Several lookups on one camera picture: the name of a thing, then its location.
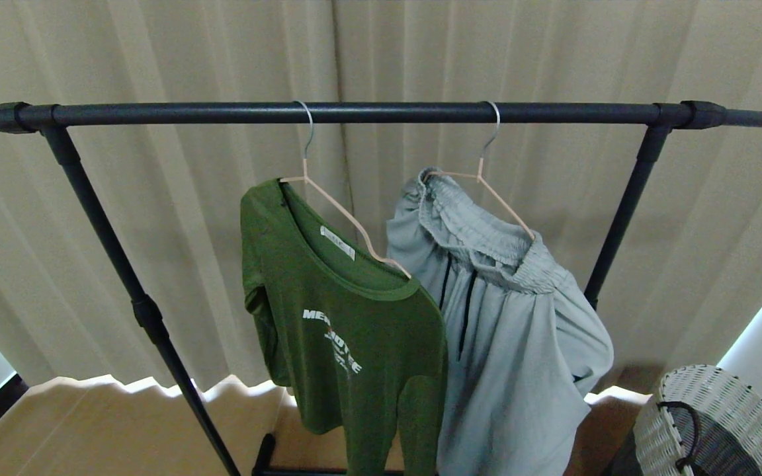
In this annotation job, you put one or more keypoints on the pink clothes hanger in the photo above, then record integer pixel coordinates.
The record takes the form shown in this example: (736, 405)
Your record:
(341, 211)
(507, 205)

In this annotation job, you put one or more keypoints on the green printed T-shirt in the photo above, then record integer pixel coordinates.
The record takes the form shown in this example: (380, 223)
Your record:
(354, 344)

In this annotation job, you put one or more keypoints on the pale grey garment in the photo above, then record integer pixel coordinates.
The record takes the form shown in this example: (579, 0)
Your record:
(520, 344)

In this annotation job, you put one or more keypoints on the black clothes rack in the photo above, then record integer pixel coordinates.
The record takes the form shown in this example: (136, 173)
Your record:
(222, 114)

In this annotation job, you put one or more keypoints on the white laundry basket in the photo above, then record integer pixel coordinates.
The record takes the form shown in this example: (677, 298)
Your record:
(718, 396)

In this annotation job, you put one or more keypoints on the beige curtain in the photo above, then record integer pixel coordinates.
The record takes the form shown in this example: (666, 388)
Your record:
(156, 46)

